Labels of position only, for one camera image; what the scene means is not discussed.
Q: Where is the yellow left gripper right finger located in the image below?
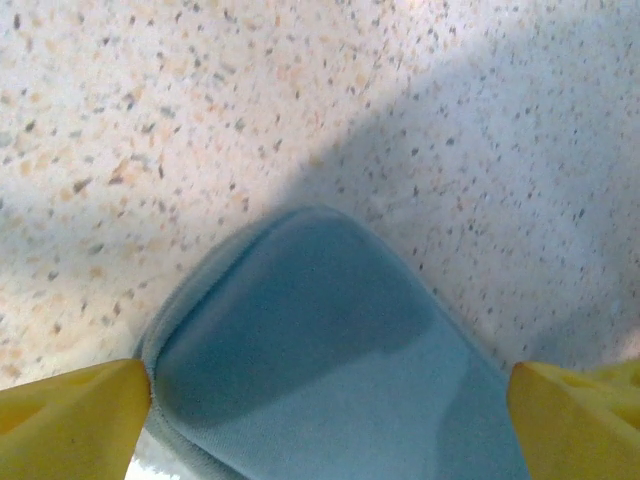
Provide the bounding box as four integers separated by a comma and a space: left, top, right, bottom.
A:
507, 360, 640, 480

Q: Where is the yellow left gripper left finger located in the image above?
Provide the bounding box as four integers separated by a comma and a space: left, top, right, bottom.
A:
0, 358, 151, 480

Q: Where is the grey-blue fabric pencil case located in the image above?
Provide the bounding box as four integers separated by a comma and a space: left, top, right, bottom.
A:
134, 205, 534, 480

